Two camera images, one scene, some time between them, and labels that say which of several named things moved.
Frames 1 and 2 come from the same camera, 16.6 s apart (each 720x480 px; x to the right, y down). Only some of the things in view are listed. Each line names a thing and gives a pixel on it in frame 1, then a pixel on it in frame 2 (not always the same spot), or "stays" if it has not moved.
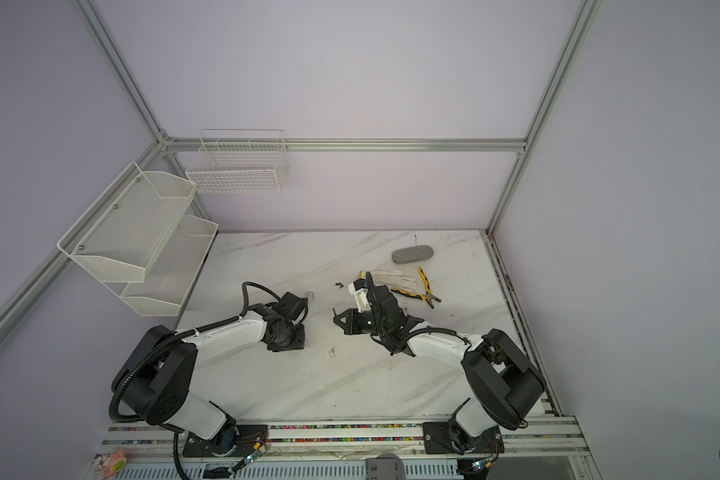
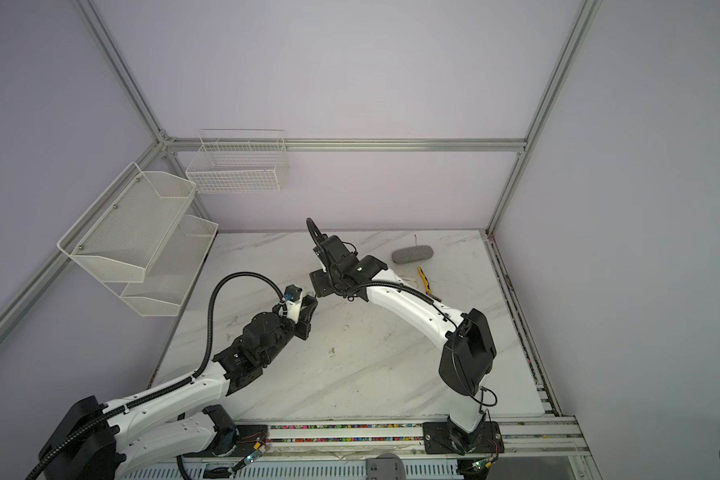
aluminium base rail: [346, 439] stays
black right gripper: [350, 327] -> [320, 287]
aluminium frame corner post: [586, 17] stays
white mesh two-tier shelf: [138, 241] stays
